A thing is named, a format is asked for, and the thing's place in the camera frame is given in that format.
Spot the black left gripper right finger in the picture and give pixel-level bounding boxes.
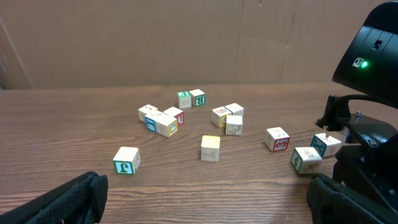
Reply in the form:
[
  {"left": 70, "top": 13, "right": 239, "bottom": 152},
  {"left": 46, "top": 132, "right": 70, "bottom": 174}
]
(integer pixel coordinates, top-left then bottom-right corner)
[{"left": 307, "top": 173, "right": 397, "bottom": 224}]

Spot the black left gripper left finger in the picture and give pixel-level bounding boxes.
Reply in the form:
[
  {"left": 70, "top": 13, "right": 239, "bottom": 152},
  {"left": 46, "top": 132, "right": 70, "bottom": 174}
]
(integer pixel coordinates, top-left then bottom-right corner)
[{"left": 1, "top": 171, "right": 108, "bottom": 224}]

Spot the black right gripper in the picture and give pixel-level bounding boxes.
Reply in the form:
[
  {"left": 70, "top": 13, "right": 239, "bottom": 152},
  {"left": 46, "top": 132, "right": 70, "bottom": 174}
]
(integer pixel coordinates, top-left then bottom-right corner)
[{"left": 315, "top": 95, "right": 397, "bottom": 212}]

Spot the wooden block blue X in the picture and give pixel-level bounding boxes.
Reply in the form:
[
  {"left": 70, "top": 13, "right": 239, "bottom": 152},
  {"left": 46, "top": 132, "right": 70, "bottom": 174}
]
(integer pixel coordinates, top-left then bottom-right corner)
[{"left": 310, "top": 133, "right": 342, "bottom": 158}]

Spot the wooden block red 3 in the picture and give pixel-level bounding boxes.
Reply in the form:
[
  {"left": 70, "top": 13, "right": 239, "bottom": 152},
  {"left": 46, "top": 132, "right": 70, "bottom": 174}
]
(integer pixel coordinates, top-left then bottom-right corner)
[{"left": 264, "top": 127, "right": 290, "bottom": 152}]

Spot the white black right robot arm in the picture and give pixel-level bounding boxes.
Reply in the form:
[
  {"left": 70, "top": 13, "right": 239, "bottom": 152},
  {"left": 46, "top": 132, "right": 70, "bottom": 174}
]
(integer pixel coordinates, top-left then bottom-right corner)
[{"left": 315, "top": 1, "right": 397, "bottom": 212}]

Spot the wooden block green J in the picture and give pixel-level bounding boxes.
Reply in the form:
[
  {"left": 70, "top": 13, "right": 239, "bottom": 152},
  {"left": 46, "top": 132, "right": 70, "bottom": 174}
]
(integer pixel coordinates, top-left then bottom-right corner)
[{"left": 113, "top": 147, "right": 141, "bottom": 175}]

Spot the wooden block blue T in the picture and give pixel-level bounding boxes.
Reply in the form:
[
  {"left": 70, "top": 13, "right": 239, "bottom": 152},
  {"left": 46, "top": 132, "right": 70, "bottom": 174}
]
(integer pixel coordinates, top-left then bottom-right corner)
[{"left": 144, "top": 111, "right": 165, "bottom": 133}]

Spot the wooden block far left cluster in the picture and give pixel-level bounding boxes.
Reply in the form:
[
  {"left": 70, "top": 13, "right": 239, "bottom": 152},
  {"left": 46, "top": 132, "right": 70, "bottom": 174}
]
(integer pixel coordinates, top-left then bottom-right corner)
[{"left": 138, "top": 105, "right": 158, "bottom": 122}]

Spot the wooden block elephant drawing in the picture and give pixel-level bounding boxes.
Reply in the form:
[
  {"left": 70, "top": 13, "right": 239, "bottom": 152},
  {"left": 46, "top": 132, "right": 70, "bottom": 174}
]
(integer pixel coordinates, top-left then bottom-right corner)
[{"left": 226, "top": 115, "right": 243, "bottom": 136}]

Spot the wooden block red U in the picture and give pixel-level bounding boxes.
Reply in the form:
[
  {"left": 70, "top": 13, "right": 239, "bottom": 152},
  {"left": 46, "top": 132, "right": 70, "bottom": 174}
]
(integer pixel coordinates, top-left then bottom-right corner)
[{"left": 164, "top": 107, "right": 184, "bottom": 126}]

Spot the yellow-top wooden block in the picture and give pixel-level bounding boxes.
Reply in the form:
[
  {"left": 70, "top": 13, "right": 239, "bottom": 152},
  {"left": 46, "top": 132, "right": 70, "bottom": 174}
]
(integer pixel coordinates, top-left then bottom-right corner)
[{"left": 201, "top": 135, "right": 221, "bottom": 162}]

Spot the wooden block yellow red drawing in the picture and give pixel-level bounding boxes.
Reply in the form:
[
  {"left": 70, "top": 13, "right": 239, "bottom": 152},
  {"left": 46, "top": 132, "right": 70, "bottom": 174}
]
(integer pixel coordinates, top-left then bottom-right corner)
[{"left": 211, "top": 106, "right": 232, "bottom": 128}]

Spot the green-top wooden block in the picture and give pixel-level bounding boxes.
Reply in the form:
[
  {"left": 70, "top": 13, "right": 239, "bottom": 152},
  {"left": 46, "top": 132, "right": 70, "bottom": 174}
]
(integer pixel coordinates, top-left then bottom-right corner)
[{"left": 177, "top": 91, "right": 192, "bottom": 109}]

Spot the wooden block green R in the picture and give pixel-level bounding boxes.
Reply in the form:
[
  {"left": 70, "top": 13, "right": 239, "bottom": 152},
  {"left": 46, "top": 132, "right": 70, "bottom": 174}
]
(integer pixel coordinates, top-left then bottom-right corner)
[{"left": 189, "top": 89, "right": 206, "bottom": 107}]

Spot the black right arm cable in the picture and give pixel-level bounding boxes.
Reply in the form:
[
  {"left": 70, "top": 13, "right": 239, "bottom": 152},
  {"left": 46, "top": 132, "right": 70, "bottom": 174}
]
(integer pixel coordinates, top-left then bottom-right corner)
[{"left": 338, "top": 94, "right": 398, "bottom": 110}]

